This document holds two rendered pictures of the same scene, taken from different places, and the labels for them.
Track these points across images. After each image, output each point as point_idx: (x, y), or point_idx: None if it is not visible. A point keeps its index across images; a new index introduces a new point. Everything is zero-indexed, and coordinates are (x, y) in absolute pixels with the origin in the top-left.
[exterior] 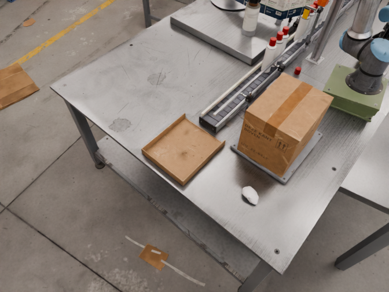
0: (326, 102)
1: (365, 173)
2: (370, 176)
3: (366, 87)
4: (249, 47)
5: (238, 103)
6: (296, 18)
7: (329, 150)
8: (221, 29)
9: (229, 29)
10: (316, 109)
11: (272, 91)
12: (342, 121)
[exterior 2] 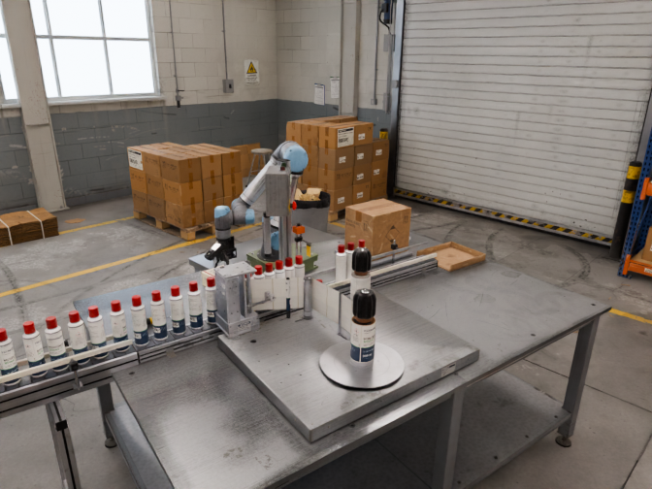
0: (353, 205)
1: (318, 239)
2: (316, 238)
3: None
4: None
5: (400, 262)
6: (274, 320)
7: (334, 247)
8: (397, 319)
9: (384, 318)
10: (363, 204)
11: (387, 211)
12: None
